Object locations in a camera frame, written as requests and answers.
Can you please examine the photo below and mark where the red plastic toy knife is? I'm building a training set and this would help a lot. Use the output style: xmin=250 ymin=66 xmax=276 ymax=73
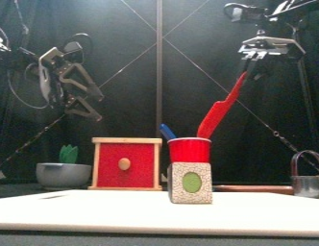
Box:
xmin=196 ymin=70 xmax=250 ymax=139

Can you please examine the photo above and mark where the green toy leaf vegetable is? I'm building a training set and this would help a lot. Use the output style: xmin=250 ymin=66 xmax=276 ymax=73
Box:
xmin=58 ymin=143 xmax=81 ymax=165

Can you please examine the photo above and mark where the wooden box with red front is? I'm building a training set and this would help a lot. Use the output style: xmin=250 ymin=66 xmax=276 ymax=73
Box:
xmin=88 ymin=136 xmax=164 ymax=191

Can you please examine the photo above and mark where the red plastic cup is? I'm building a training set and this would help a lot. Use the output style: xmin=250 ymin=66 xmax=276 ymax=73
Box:
xmin=167 ymin=136 xmax=214 ymax=164

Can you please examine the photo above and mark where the white cutting board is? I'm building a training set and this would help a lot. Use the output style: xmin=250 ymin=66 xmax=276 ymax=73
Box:
xmin=0 ymin=188 xmax=319 ymax=239

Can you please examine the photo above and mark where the speckled block with green oval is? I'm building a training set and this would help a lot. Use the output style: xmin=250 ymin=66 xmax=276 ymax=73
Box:
xmin=168 ymin=161 xmax=214 ymax=205

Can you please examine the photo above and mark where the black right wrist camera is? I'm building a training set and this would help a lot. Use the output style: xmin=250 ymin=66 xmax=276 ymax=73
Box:
xmin=223 ymin=2 xmax=271 ymax=24

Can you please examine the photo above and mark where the thin diagonal brace wire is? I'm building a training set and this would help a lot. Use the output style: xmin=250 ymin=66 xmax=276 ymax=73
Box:
xmin=0 ymin=0 xmax=211 ymax=171
xmin=120 ymin=0 xmax=319 ymax=176

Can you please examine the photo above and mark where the grey vertical frame pole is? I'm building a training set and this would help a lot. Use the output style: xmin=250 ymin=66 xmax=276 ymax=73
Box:
xmin=155 ymin=0 xmax=165 ymax=138

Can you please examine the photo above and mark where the grey metal pot with handle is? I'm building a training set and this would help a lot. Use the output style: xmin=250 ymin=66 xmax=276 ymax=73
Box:
xmin=290 ymin=149 xmax=319 ymax=199

